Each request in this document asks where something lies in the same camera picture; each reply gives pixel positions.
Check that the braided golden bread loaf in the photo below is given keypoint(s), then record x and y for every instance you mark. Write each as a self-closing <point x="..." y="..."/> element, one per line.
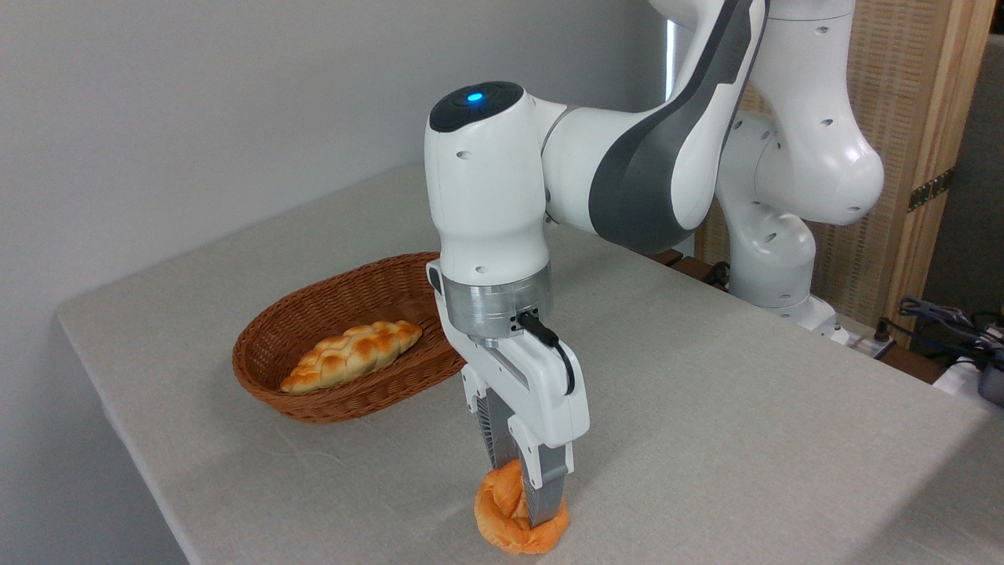
<point x="353" y="353"/>

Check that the white power strip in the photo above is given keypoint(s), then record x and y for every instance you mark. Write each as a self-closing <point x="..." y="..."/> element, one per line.
<point x="863" y="344"/>

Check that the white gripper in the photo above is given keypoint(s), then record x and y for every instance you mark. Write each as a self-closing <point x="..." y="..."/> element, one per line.
<point x="541" y="392"/>

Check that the round orange bread roll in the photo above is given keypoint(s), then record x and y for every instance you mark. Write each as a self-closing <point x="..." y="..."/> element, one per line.
<point x="502" y="518"/>

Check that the silver metal wrist flange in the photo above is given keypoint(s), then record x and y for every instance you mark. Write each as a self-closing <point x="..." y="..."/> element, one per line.
<point x="490" y="302"/>

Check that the grey box with white cloth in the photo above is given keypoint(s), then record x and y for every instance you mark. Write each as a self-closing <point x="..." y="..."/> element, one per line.
<point x="990" y="384"/>

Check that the dark metal screen hinge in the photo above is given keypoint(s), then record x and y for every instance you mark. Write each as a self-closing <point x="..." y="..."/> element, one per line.
<point x="931" y="190"/>

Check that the wooden woven folding screen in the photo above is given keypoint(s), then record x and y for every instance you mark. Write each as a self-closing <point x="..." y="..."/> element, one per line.
<point x="910" y="94"/>

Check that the light grey tablecloth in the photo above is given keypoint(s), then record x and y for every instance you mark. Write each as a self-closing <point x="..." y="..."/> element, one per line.
<point x="706" y="439"/>

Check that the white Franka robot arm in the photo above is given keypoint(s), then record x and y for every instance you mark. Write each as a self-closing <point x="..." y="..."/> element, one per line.
<point x="627" y="173"/>

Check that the brown wicker oval basket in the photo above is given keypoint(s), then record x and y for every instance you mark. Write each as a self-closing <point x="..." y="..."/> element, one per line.
<point x="337" y="302"/>

